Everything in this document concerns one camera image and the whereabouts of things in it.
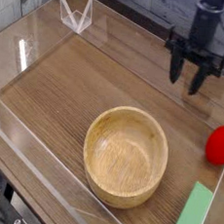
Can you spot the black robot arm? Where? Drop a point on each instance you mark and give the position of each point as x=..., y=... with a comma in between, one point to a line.
x=209, y=4

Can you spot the green tape strip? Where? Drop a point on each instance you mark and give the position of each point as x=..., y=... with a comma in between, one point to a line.
x=196, y=206

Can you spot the clear acrylic corner bracket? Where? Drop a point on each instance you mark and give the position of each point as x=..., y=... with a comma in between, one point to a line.
x=75, y=20

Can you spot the black metal table bracket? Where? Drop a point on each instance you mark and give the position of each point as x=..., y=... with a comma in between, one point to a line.
x=10, y=214

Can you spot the red plush strawberry toy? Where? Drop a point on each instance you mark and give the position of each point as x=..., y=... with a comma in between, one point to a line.
x=214, y=148

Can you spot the clear acrylic enclosure wall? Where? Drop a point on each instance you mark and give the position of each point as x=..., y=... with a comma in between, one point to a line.
x=55, y=82

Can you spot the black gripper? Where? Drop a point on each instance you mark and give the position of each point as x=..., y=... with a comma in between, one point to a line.
x=196, y=48

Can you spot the wooden bowl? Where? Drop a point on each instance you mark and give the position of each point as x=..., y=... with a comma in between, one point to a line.
x=125, y=156

